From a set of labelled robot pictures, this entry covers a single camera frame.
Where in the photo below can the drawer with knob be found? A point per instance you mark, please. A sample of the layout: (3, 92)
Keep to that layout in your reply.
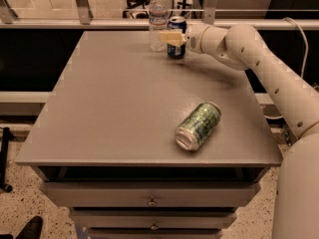
(150, 194)
(152, 219)

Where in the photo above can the grey drawer cabinet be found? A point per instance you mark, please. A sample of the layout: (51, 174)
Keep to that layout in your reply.
(113, 114)

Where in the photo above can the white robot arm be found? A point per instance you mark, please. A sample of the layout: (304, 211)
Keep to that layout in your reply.
(296, 213)

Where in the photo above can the bottom drawer front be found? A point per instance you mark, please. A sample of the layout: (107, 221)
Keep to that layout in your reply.
(157, 234)

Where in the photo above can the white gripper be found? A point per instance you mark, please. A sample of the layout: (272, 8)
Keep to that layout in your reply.
(193, 39)

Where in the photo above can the black office chair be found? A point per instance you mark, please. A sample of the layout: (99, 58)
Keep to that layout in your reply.
(136, 9)

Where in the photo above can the top drawer with knob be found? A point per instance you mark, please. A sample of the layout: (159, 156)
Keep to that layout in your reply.
(150, 194)

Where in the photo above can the blue pepsi can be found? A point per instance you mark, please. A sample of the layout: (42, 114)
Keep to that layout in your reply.
(176, 23)

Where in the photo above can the metal railing with posts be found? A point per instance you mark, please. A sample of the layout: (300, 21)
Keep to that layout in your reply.
(107, 14)

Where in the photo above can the clear plastic water bottle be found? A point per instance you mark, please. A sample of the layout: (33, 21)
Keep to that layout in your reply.
(158, 19)

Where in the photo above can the green soda can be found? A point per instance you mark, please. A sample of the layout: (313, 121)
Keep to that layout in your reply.
(194, 130)

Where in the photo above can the middle drawer with knob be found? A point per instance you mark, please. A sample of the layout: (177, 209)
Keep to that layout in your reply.
(152, 219)

